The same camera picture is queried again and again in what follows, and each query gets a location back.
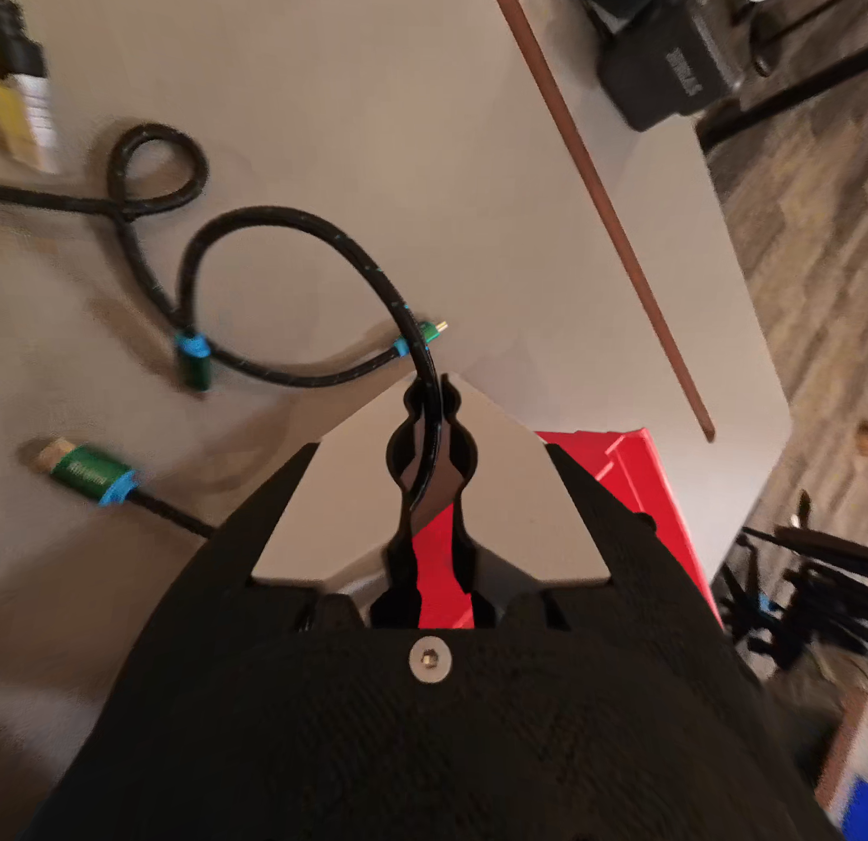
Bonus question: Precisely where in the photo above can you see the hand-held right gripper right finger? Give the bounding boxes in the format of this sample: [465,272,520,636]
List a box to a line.
[439,372,613,594]

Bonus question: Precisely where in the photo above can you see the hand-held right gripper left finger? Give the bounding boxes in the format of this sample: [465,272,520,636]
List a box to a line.
[251,373,429,584]

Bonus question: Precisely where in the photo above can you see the red plastic bin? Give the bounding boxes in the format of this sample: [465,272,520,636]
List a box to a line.
[410,428,724,630]

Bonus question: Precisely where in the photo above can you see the brown box with black straps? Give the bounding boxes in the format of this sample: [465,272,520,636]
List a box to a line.
[814,685,868,811]

